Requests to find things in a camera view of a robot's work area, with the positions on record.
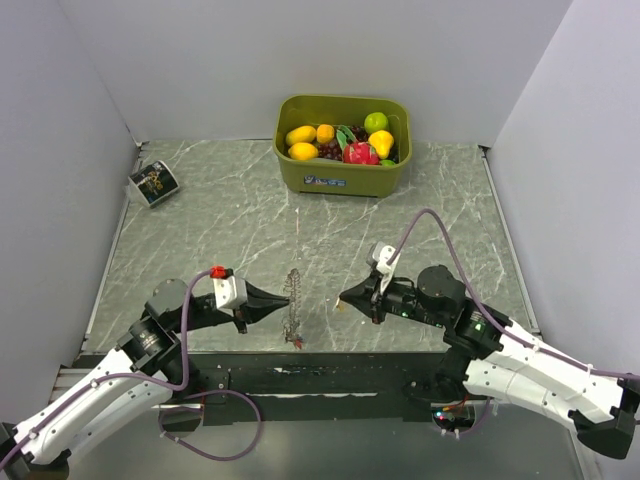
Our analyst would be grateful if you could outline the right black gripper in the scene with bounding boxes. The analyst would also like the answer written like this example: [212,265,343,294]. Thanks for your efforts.
[339,271,447,327]

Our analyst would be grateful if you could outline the metal keyring disc with rings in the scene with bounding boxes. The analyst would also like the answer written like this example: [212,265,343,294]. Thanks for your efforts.
[282,268,303,350]

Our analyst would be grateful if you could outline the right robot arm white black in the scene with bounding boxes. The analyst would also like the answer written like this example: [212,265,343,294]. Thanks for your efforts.
[339,265,639,460]

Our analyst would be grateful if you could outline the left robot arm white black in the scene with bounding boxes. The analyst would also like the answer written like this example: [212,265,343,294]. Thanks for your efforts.
[1,269,290,479]

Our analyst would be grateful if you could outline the olive green plastic bin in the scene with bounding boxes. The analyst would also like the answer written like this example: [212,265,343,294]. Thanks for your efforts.
[273,95,412,198]

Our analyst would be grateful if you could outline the pink dragon fruit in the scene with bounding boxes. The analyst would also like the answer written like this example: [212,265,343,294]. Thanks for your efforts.
[342,142,380,165]

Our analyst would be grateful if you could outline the dark red grapes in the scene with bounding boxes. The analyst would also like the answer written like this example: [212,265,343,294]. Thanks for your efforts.
[315,125,367,161]

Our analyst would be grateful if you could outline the black printed can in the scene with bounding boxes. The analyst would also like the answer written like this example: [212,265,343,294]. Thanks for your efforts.
[127,161,180,209]

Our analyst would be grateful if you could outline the yellow pear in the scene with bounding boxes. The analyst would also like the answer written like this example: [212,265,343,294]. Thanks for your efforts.
[368,130,395,160]

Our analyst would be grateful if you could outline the yellow mango lower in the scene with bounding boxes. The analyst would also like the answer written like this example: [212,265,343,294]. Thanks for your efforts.
[288,142,319,161]

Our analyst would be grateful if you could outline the yellow mango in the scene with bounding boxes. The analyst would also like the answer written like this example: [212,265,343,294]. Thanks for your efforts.
[285,125,317,146]
[288,142,319,161]

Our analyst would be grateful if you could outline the orange fruit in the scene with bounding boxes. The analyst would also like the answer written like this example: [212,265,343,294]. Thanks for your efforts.
[316,124,335,145]

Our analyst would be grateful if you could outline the yellow mango upper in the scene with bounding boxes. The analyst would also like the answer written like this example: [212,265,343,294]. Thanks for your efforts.
[285,125,317,146]

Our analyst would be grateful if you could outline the green apple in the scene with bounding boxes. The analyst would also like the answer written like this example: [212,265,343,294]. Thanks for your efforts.
[364,112,389,135]

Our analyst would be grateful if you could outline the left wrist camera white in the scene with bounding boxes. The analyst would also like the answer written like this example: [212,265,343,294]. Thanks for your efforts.
[209,266,248,310]

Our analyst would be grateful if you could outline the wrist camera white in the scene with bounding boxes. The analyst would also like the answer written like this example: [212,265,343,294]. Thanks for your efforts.
[367,241,399,293]
[209,266,248,310]

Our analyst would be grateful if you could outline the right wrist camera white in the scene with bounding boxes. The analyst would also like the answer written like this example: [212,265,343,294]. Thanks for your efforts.
[367,241,399,293]

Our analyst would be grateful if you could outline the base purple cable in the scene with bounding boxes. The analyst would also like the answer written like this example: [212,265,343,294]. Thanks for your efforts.
[158,391,262,461]

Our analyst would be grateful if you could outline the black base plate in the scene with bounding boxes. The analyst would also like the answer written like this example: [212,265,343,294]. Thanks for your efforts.
[190,352,484,426]

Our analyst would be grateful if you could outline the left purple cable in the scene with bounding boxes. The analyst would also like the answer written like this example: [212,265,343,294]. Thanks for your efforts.
[0,269,216,469]

